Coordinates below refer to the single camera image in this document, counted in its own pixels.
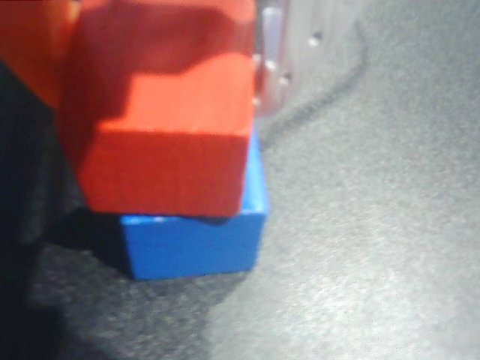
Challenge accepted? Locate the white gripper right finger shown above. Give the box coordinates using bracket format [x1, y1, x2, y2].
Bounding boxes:
[253, 0, 362, 119]

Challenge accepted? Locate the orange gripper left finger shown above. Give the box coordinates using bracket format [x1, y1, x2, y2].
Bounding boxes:
[0, 0, 82, 110]

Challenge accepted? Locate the red wooden block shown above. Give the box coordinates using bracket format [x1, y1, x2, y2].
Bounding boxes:
[55, 0, 259, 219]

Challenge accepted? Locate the blue wooden block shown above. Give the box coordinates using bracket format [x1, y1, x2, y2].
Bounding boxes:
[118, 127, 270, 281]

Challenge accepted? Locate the grey felt cloth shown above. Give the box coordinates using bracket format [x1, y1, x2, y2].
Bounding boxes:
[0, 0, 480, 360]

